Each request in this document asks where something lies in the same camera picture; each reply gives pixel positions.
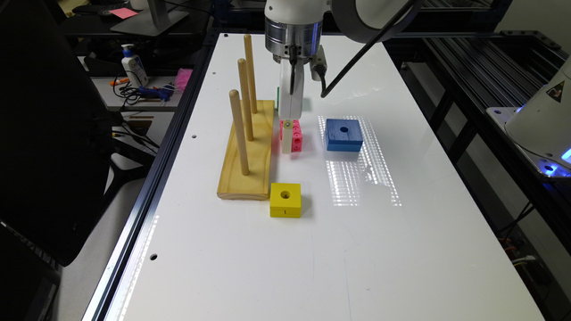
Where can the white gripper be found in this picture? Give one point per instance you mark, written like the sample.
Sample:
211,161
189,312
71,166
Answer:
290,100

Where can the pink perforated block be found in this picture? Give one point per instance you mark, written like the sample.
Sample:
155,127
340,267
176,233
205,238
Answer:
297,136

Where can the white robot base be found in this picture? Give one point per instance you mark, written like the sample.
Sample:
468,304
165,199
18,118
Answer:
540,129

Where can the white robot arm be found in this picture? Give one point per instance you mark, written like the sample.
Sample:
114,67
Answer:
293,29

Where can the blue block with hole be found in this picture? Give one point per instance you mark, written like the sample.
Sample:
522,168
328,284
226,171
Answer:
343,135

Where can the front wooden peg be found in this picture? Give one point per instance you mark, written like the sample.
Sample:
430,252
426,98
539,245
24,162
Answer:
239,130

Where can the wooden peg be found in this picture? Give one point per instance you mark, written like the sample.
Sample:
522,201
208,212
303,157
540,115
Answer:
250,72
239,130
244,84

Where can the wooden peg base board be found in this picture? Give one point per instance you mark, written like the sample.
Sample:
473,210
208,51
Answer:
233,185

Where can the yellow block with hole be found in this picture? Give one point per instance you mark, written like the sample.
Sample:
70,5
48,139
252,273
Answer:
285,200

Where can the middle wooden peg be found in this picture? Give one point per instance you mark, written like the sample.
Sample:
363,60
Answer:
244,84

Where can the rear wooden peg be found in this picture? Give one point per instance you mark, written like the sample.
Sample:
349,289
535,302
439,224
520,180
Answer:
250,72

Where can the pink fuzzy object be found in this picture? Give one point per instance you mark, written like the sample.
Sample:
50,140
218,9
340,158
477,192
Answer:
182,78

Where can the blue tool on desk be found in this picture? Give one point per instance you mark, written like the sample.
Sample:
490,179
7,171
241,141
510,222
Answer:
163,93

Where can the white lotion pump bottle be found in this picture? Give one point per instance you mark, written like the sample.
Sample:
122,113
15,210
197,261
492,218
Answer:
133,66

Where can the monitor stand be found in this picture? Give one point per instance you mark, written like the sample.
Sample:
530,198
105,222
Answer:
153,19

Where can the pink sticky note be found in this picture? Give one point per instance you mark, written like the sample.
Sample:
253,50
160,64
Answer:
123,13

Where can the black office chair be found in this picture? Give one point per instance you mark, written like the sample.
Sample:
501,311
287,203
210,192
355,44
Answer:
57,176

